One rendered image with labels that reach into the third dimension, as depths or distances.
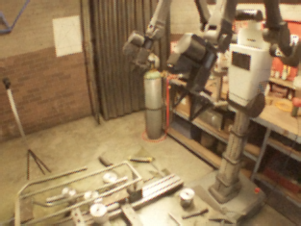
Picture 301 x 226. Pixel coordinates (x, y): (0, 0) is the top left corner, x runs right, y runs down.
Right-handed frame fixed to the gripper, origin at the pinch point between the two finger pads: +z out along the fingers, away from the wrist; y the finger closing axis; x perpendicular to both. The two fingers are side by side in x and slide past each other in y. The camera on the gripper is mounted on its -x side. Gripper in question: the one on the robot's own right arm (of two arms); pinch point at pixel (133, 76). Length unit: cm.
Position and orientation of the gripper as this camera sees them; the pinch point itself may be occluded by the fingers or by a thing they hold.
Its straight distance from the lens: 96.1
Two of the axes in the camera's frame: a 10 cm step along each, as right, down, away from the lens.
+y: 3.9, 3.9, -8.3
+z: -4.3, 8.8, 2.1
